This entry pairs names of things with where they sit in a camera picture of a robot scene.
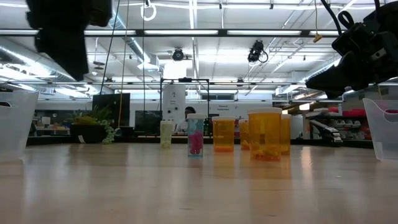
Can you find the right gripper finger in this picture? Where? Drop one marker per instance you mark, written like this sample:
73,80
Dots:
339,77
335,93

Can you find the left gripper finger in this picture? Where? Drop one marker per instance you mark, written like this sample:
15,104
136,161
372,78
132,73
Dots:
65,53

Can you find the amber pill bottle white cap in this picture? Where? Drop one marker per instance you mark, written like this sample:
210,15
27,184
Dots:
265,133
244,133
223,133
286,133

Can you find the small pale clear pill bottle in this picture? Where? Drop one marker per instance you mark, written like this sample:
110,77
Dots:
166,133

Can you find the clear bottle pink contents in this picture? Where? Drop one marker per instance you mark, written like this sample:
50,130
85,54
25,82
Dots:
196,138

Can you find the clear plastic bin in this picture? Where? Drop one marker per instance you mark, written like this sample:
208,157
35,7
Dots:
382,137
15,124

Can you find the black stapler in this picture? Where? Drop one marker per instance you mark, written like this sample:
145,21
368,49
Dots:
326,132

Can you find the yellow hanging connector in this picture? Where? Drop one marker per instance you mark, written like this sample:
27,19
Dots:
317,38

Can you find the black monitor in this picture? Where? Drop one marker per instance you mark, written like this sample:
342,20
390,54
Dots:
110,105

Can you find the overhead light bar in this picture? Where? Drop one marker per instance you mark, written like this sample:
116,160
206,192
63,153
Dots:
140,32

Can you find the potted green plant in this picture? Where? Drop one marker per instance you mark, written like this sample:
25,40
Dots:
90,132

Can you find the black round ceiling fixture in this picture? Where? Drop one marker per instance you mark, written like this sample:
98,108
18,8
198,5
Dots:
178,54

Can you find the white pillar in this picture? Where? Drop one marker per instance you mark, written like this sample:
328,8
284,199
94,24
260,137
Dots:
174,99

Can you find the person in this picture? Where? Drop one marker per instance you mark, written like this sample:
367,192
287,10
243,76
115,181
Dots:
186,119

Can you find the black overhead camera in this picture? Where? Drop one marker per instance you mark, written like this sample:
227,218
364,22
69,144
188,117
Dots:
255,51

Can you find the black aluminium table frame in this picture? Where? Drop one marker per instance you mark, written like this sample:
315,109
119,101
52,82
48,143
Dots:
149,140

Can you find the black stand frame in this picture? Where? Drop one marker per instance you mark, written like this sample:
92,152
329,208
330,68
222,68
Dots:
185,80

